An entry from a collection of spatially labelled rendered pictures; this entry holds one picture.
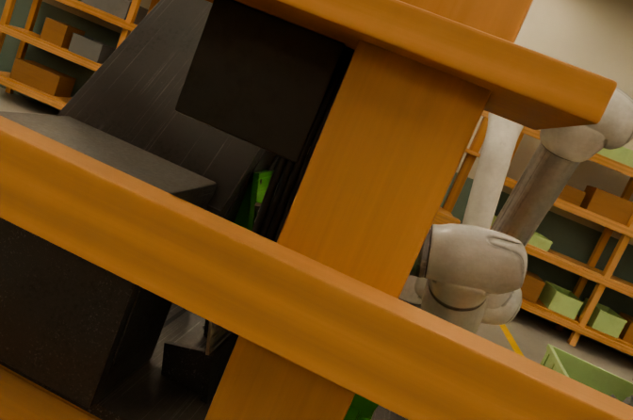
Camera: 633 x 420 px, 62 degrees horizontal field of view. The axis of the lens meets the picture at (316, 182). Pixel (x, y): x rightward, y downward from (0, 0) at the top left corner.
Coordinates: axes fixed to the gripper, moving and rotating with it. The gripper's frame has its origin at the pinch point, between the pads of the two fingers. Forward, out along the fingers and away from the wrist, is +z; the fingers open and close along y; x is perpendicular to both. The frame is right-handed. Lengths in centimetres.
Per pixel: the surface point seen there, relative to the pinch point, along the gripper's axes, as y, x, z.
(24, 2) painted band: -274, -460, 505
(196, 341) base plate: -23.9, 14.2, 15.3
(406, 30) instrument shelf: 47, 8, -20
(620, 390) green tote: -109, -30, -98
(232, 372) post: 17.6, 31.7, -6.0
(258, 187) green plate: 3.9, -4.7, 4.3
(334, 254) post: 28.1, 21.1, -15.5
